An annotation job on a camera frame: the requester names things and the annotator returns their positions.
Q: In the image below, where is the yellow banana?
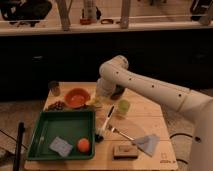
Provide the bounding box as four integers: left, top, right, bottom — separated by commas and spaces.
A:
89, 98, 102, 108

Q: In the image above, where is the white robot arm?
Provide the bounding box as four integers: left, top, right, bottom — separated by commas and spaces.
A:
97, 55, 213, 171

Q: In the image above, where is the dark bowl with greens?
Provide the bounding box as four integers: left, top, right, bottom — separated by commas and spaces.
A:
111, 85, 125, 100

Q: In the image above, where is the red bowl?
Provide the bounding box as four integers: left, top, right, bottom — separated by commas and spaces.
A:
64, 88, 90, 109

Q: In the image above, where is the green cup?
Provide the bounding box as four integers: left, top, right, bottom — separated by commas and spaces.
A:
117, 99, 130, 115

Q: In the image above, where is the metal fork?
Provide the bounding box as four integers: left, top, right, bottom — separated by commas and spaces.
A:
107, 125, 134, 141

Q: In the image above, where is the brown grapes bunch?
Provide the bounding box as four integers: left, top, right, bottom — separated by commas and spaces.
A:
46, 101, 65, 111

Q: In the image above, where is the wooden table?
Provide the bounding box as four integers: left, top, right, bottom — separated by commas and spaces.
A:
24, 90, 178, 171

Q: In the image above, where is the orange fruit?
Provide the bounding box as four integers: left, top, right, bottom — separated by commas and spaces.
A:
77, 138, 90, 153

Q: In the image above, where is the green plastic tray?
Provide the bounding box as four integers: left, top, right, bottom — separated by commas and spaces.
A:
27, 110, 95, 161

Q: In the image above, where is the brown rectangular block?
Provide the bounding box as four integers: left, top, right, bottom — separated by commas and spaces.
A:
113, 145, 138, 159

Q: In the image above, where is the blue sponge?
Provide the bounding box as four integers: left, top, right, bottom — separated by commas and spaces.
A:
49, 137, 73, 157

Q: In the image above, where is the blue cloth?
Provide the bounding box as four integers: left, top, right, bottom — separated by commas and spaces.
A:
132, 134, 160, 157

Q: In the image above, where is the black stand pole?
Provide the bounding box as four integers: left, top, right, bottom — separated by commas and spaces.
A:
13, 122, 25, 171

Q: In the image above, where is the black floor cable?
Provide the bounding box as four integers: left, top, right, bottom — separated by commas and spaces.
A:
169, 132, 196, 171

